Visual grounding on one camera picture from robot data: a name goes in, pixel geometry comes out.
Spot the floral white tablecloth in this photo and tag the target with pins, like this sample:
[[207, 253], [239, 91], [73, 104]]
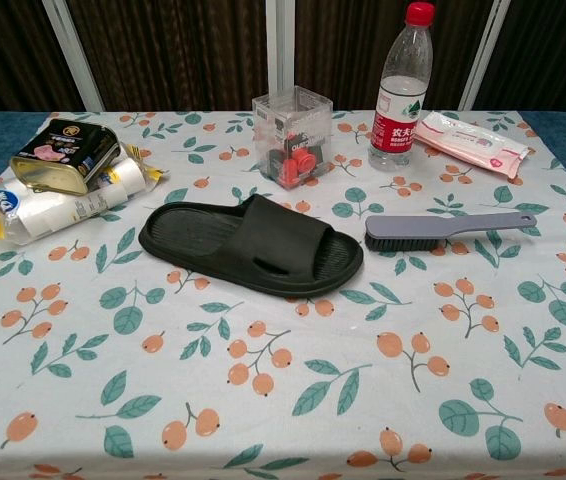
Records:
[[283, 375]]

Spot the red and black small parts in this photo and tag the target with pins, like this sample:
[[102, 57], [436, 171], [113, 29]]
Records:
[[297, 165]]

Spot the red cap water bottle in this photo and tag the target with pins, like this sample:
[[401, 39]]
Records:
[[397, 135]]

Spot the black rubber slipper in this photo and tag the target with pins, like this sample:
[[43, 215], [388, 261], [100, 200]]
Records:
[[273, 235]]

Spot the black gold luncheon meat tin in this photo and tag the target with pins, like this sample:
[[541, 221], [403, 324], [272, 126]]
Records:
[[63, 145]]

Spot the clear plastic box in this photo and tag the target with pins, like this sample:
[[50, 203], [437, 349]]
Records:
[[293, 120]]

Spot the pink wet wipes pack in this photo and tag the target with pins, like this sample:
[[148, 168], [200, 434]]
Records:
[[463, 140]]

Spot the brown folding screen panel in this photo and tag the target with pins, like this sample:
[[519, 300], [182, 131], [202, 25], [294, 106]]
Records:
[[173, 50], [8, 55], [353, 50], [553, 50]]

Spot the plastic pack of white rolls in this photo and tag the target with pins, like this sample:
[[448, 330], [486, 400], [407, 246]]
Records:
[[48, 215]]

